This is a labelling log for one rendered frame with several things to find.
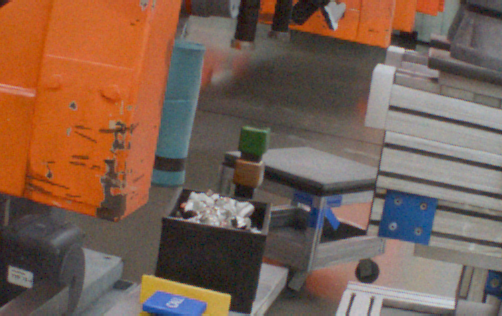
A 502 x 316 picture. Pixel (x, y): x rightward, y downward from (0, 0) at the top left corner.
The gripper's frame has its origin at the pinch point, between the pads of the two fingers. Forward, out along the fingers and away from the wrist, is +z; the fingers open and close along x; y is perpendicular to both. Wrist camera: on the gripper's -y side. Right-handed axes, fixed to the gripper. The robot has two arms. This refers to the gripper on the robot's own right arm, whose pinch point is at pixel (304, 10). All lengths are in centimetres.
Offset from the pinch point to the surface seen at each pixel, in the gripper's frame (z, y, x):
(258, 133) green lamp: 76, 12, 4
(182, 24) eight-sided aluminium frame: 12.7, -14.5, -17.8
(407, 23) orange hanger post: -488, -165, 73
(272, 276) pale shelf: 84, -1, 19
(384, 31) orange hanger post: -305, -110, 46
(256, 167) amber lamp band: 77, 8, 7
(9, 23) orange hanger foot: 89, 7, -36
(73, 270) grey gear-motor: 78, -31, -4
